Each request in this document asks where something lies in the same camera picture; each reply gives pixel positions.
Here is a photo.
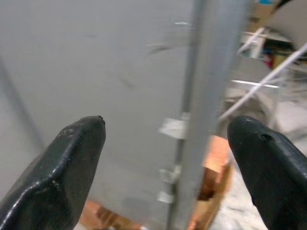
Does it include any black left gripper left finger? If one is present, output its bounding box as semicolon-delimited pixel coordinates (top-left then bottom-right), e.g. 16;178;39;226
0;115;106;230

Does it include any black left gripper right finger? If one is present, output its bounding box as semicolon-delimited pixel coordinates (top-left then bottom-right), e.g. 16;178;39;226
226;115;307;230

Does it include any grey fridge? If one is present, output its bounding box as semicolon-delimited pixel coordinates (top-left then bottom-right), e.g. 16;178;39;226
0;0;251;230

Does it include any white round appliance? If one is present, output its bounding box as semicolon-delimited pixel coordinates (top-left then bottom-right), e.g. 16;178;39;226
265;0;307;50

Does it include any white wire rack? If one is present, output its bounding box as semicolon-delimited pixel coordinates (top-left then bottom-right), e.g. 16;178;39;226
237;26;295;59

